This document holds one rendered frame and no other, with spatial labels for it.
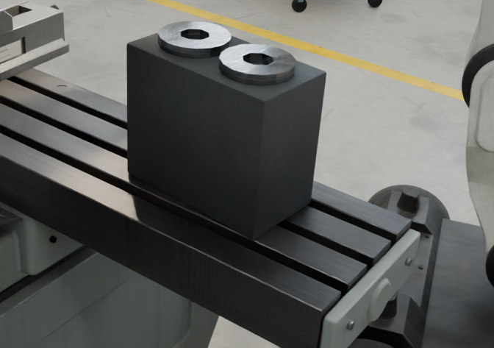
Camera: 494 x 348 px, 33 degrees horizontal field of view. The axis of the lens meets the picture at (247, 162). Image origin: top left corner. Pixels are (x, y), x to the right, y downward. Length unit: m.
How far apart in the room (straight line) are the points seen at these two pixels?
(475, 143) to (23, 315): 0.75
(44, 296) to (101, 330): 0.20
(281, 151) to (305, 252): 0.12
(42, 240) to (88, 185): 0.15
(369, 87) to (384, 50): 0.46
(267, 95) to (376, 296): 0.27
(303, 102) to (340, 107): 2.58
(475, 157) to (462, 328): 0.33
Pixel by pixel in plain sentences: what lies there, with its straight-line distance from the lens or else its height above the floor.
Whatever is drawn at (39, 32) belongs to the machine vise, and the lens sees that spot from 1.45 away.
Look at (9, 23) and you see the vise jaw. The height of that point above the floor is 1.04.
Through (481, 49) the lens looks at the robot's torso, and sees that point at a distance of 1.37.
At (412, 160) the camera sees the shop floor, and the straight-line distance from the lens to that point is 3.23.
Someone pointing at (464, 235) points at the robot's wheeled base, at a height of 0.57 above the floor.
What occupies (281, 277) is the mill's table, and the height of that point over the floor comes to 0.96.
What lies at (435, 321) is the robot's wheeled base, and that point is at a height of 0.57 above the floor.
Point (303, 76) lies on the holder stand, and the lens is 0.98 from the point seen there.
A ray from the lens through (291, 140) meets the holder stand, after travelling 0.98.
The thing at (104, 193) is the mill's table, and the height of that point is 0.96.
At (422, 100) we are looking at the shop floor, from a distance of 3.72.
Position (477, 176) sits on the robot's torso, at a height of 0.84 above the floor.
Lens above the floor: 1.54
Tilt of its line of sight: 30 degrees down
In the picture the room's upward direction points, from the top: 4 degrees clockwise
